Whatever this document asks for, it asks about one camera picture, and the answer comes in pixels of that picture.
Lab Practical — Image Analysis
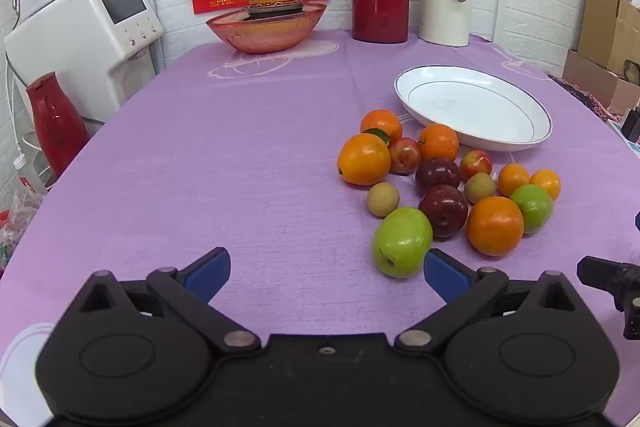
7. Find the clear plastic bottle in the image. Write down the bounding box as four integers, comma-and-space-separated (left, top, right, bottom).
12, 154, 49, 196

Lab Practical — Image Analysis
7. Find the low cardboard box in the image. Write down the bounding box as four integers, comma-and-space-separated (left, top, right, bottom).
562, 49, 640, 118

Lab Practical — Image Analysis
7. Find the dark red plum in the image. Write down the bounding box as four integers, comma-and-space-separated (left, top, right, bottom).
415, 157, 462, 192
418, 184, 470, 239

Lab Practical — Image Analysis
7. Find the black device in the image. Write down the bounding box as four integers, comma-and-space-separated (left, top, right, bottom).
619, 108, 640, 144

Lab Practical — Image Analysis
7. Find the white plate with blue rim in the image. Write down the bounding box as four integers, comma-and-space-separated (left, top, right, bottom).
394, 66, 553, 152

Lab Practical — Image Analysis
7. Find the white water dispenser with screen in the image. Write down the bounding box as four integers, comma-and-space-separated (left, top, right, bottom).
4, 0, 167, 118

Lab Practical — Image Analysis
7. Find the small green apple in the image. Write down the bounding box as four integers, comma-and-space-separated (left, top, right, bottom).
510, 184, 554, 234

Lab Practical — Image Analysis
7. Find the large green apple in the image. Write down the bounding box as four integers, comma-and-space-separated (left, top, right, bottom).
372, 207, 434, 279

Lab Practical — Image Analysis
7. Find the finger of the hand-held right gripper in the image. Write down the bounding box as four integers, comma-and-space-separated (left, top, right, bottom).
576, 255, 640, 341

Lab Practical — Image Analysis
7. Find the dark patterned tray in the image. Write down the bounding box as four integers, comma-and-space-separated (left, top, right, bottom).
244, 0, 307, 24

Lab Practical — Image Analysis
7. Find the pink glass bowl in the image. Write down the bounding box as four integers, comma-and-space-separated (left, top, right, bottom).
206, 2, 328, 55

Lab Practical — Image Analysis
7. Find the small orange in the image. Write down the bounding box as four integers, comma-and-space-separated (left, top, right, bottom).
497, 163, 531, 198
529, 169, 562, 202

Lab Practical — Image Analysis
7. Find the purple tablecloth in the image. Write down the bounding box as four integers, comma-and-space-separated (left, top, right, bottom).
0, 29, 640, 427

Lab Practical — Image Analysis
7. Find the dark patterned cloth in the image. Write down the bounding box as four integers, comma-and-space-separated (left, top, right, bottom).
547, 74, 623, 124

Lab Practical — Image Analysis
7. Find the clear plastic bag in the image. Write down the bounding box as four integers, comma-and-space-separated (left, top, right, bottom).
0, 187, 51, 270

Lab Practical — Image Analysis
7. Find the tall cardboard box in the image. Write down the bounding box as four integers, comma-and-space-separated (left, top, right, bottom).
577, 0, 640, 80

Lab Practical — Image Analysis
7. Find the small red jug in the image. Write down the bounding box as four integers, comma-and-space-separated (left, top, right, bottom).
26, 72, 91, 178

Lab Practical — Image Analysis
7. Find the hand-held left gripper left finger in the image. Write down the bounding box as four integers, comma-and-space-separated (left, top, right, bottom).
50, 247, 262, 356

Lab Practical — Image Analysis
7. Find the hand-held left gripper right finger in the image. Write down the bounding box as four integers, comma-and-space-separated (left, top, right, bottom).
394, 249, 607, 356

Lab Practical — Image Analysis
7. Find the small red plum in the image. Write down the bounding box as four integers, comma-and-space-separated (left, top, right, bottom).
389, 137, 422, 174
459, 149, 493, 182

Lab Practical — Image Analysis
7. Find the large orange with leaf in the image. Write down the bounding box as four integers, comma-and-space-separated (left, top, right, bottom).
336, 133, 392, 186

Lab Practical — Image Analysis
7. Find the small yellow-green plum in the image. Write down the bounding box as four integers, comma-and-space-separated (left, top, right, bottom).
366, 182, 401, 218
464, 172, 497, 205

